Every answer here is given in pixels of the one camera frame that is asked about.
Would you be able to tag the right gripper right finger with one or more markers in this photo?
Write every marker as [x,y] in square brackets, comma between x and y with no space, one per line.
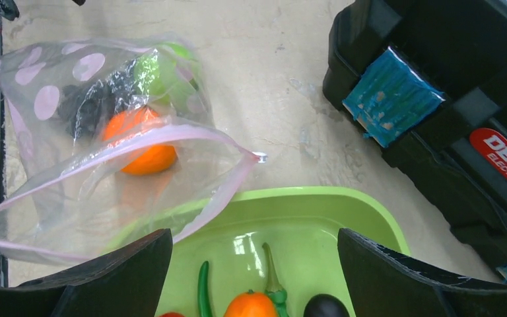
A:
[383,282]

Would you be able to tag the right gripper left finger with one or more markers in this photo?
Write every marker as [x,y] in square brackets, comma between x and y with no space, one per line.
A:
[125,282]

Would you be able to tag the dark purple fake eggplant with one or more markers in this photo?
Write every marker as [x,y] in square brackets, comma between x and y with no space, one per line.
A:
[325,305]

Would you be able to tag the clear zip top bag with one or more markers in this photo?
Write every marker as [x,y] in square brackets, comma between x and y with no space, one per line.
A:
[76,204]

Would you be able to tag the small orange fake fruit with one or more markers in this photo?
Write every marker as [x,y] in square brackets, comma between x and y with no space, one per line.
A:
[251,304]

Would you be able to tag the dark purple fake grapes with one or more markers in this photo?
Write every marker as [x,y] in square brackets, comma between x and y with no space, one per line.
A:
[86,109]

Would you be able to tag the green fake apple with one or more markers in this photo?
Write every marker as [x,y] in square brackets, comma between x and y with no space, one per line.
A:
[168,73]

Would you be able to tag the green plastic tray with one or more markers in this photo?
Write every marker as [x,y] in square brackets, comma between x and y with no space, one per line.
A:
[300,225]

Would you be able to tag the black plastic toolbox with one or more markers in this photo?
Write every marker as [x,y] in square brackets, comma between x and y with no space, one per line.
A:
[427,82]

